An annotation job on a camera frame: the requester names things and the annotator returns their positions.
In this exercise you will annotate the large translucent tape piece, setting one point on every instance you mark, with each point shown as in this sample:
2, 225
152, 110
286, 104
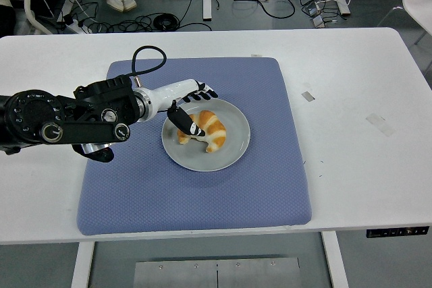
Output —
380, 124

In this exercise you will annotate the black table control panel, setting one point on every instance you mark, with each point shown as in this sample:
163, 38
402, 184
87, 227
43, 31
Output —
398, 232

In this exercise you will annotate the blue quilted mat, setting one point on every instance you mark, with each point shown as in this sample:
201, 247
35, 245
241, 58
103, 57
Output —
168, 200

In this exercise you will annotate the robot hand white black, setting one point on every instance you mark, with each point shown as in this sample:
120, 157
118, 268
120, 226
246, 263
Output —
172, 94

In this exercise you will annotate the croissant bread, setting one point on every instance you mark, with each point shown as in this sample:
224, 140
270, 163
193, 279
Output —
212, 129

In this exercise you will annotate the grey round plate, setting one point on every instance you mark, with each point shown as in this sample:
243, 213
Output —
222, 160

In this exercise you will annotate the white power strip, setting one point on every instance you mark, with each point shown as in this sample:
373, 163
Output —
79, 27

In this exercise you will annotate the small grey tape piece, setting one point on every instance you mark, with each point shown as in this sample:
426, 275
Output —
308, 96

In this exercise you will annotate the grey power adapter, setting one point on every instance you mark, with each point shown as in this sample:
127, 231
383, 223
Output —
318, 22

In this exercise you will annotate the grey power brick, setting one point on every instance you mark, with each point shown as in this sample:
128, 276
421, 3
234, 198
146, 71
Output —
312, 8

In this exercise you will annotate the white table leg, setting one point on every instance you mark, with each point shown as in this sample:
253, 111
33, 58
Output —
335, 261
81, 264

